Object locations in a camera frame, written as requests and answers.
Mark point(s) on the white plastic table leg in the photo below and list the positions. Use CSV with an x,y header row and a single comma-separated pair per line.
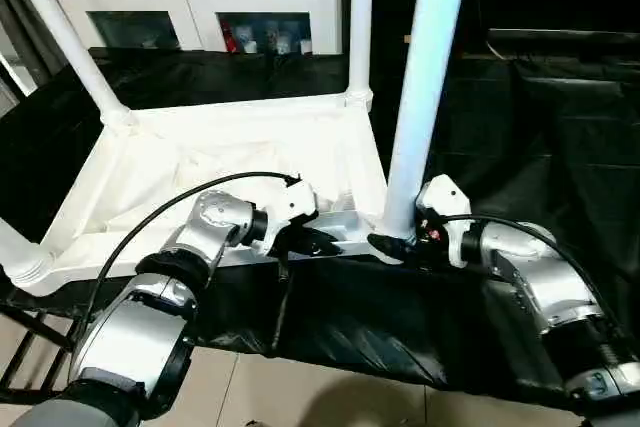
x,y
425,72
65,32
361,22
20,252

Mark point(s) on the beige curtain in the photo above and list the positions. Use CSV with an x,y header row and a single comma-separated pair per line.
x,y
30,37

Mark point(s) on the long black rail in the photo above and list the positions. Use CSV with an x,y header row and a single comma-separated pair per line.
x,y
550,37

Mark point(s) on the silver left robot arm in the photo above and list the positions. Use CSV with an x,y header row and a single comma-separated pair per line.
x,y
215,212

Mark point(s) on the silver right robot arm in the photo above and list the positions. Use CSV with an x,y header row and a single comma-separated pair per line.
x,y
545,272

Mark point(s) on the black metal frame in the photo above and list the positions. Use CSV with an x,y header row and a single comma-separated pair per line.
x,y
45,329

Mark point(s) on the red item behind glass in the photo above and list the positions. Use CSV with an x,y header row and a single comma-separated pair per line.
x,y
229,37

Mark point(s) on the white plastic table top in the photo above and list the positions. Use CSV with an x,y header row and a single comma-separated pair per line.
x,y
225,137

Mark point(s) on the black plastic mat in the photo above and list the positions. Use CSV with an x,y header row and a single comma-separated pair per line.
x,y
375,307

